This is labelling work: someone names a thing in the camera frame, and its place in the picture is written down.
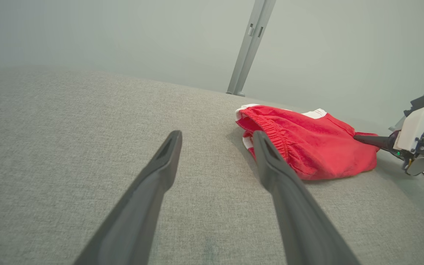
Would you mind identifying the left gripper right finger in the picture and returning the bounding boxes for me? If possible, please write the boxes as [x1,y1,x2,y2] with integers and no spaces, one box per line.
[252,131,360,265]

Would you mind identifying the grey metal wall post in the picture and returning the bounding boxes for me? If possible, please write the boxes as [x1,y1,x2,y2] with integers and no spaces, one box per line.
[226,0,277,97]

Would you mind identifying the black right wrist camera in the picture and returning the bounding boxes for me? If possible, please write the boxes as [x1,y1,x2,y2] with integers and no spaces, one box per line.
[403,95,424,117]

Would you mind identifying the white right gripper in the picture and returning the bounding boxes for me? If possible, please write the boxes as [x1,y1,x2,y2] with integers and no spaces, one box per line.
[353,104,424,162]

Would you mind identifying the red shorts with white stripes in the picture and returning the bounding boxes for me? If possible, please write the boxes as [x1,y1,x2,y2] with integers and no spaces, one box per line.
[235,104,380,181]

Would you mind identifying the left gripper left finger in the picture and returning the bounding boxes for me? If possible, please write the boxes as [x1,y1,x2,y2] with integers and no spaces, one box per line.
[73,130,183,265]

